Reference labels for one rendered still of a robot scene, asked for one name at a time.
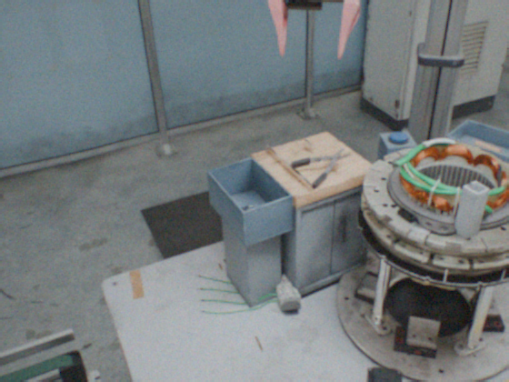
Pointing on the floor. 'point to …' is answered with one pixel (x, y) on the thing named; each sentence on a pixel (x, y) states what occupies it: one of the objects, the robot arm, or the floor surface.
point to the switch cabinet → (490, 55)
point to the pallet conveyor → (73, 361)
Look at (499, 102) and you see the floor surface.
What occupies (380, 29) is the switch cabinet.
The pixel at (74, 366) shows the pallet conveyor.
